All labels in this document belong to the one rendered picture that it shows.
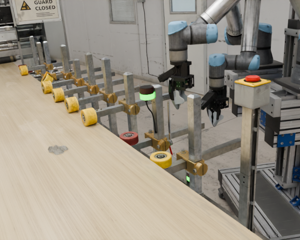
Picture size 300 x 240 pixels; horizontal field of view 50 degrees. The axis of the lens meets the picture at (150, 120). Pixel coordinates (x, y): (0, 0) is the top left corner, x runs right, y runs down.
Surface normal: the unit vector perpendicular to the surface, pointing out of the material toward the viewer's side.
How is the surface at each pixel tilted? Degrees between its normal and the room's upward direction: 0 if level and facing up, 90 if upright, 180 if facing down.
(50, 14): 90
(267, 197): 0
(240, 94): 90
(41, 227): 0
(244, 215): 90
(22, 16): 90
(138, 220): 0
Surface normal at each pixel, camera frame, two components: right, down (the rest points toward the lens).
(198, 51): -0.79, 0.27
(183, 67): -0.62, 0.32
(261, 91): 0.52, 0.27
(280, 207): -0.07, -0.93
